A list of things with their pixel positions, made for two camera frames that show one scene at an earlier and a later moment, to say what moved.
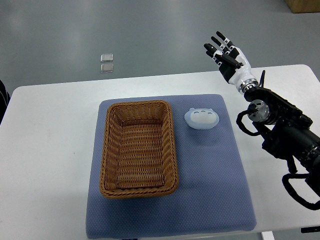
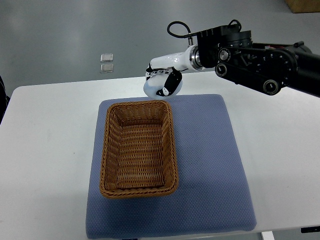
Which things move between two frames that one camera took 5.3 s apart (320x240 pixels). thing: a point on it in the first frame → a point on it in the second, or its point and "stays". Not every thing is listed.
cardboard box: [303, 6] stays
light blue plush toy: [201, 118] → [155, 83]
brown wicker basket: [139, 157] stays
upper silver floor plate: [107, 57] stays
